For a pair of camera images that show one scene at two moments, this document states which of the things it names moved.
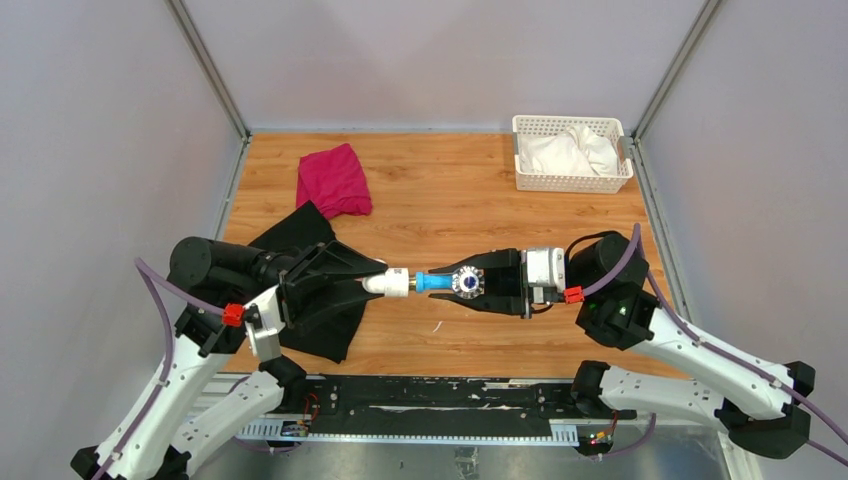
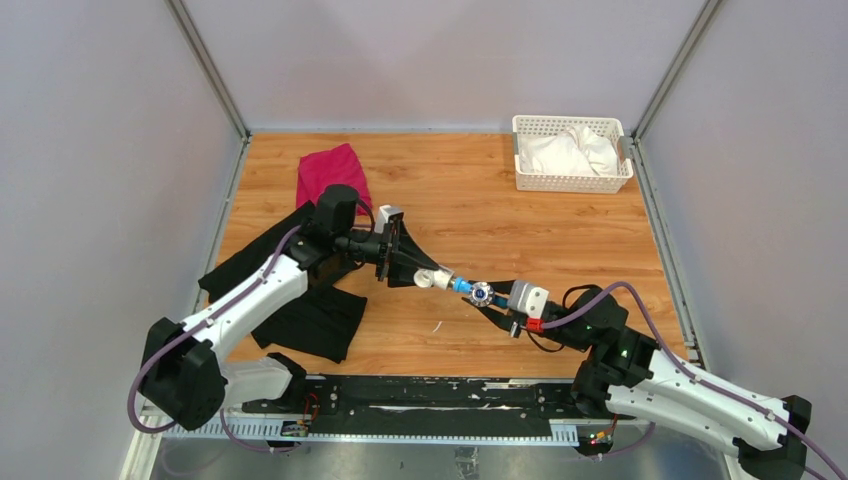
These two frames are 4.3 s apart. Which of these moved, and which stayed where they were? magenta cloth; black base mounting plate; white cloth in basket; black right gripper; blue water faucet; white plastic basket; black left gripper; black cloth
Moved: black right gripper; black left gripper; blue water faucet
Stayed: white plastic basket; white cloth in basket; black base mounting plate; black cloth; magenta cloth
